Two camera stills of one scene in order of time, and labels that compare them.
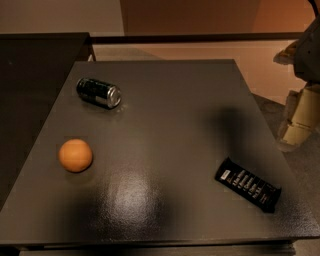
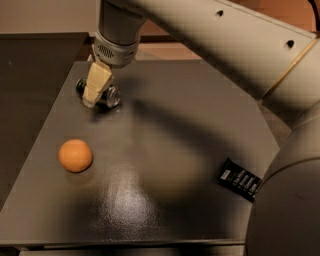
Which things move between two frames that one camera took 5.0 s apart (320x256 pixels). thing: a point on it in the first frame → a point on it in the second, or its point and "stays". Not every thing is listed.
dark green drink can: x=98 y=93 stays
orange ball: x=75 y=155 stays
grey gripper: x=309 y=56 → x=115 y=53
